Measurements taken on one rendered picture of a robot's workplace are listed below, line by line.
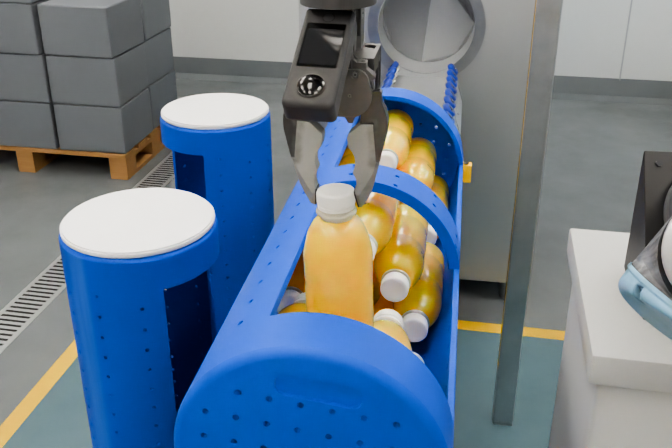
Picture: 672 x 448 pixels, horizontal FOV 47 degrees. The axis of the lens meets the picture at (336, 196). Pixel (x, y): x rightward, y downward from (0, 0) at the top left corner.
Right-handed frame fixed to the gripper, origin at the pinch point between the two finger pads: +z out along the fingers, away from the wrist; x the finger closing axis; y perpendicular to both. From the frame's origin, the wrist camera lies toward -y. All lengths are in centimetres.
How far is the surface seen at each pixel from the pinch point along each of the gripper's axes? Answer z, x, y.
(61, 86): 84, 196, 297
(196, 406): 18.3, 12.1, -11.8
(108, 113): 97, 171, 296
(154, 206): 30, 44, 56
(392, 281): 22.2, -4.0, 21.6
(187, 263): 35, 34, 43
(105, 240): 30, 47, 41
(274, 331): 11.0, 4.7, -8.4
